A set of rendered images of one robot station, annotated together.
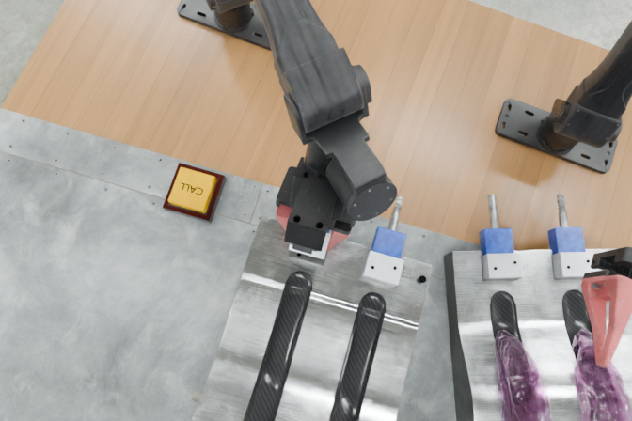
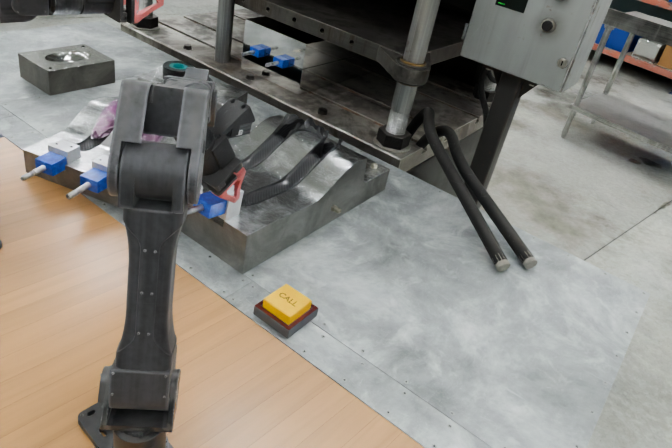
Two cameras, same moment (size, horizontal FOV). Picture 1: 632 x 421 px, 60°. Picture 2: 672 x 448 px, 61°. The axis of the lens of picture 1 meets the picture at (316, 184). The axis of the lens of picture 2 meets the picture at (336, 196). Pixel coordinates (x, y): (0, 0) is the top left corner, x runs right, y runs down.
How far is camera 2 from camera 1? 102 cm
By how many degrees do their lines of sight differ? 73
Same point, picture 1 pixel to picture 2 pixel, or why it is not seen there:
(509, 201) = (48, 213)
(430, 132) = (52, 270)
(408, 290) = not seen: hidden behind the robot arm
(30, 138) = (428, 424)
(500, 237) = (92, 175)
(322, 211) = (225, 109)
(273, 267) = (257, 212)
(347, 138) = not seen: hidden behind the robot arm
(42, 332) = (433, 289)
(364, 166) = (196, 72)
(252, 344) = (292, 196)
